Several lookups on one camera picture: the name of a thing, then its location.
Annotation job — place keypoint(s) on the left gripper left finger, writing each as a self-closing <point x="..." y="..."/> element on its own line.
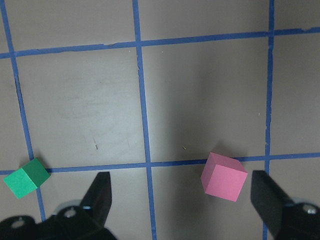
<point x="97" y="201"/>

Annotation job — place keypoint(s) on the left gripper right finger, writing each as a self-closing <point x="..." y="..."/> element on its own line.
<point x="285" y="218"/>

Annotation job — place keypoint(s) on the pink cube near left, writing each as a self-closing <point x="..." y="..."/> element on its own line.
<point x="223" y="177"/>

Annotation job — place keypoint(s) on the green cube near left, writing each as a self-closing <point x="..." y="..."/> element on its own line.
<point x="27" y="178"/>

